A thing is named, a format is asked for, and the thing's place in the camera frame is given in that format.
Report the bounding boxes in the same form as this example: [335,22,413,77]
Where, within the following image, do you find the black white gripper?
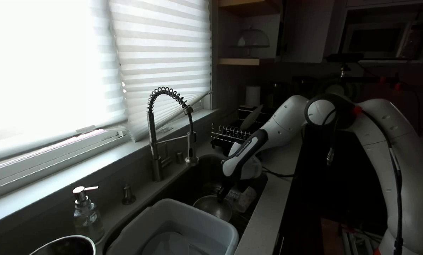
[216,173,264,209]

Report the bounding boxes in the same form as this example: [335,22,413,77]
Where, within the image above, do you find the silver metal bowl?
[193,195,234,222]

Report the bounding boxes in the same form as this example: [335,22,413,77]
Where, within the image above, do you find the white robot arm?
[222,94,423,255]

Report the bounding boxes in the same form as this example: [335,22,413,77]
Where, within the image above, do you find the round bowl at counter edge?
[29,236,96,255]

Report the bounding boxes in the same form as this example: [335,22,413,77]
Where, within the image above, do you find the metal dish drying rack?
[210,105,264,148]

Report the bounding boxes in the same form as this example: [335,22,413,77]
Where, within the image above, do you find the spring neck kitchen faucet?
[145,87,199,183]

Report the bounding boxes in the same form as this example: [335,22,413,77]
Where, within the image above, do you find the white plastic dish tub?
[106,199,239,255]

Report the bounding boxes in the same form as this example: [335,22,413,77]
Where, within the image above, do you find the window blinds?
[0,0,212,151]

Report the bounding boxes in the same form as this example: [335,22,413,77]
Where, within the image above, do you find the wooden wall shelf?
[217,57,277,67]

